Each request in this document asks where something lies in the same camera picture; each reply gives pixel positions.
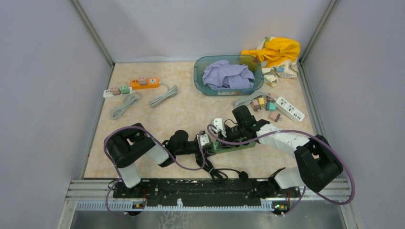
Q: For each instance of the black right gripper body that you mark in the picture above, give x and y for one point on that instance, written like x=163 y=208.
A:
x=235 y=132

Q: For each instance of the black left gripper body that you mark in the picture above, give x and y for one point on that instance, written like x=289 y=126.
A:
x=190 y=148

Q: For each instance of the yellow usb charger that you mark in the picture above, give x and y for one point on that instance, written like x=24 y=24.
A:
x=261 y=101

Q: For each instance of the light green usb charger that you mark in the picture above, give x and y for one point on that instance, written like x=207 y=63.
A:
x=216 y=146

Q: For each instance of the teal usb charger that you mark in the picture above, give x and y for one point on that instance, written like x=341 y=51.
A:
x=270 y=106

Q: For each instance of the green power strip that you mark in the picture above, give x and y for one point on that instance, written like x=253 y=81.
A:
x=226 y=148

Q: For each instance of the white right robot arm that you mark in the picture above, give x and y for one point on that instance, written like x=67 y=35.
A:
x=316 y=165

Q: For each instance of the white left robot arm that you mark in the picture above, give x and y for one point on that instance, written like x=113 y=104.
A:
x=126 y=145

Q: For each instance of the teal plastic basin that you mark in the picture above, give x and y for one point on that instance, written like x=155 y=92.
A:
x=252 y=63

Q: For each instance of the purple cloth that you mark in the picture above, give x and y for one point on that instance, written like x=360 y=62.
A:
x=223 y=75

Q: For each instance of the orange power strip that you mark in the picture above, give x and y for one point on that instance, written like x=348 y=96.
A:
x=152 y=83

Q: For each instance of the white patterned cloth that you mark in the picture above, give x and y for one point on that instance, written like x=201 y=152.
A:
x=287 y=70

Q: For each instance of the green charger on white strip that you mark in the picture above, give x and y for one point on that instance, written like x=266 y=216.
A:
x=124 y=89

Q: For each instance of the small white power strip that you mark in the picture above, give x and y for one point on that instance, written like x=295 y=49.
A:
x=108 y=94

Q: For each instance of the yellow cloth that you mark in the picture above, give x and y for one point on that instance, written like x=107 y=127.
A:
x=275 y=51

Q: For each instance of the pink charger on white strip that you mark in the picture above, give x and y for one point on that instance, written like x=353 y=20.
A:
x=115 y=91

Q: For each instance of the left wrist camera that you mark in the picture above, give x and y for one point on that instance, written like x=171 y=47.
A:
x=203 y=139

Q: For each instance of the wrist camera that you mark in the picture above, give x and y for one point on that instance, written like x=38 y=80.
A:
x=203 y=139
x=218 y=126

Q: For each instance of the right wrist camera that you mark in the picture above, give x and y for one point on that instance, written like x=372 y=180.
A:
x=218 y=126

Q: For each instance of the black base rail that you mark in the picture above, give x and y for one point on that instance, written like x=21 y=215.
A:
x=234 y=192

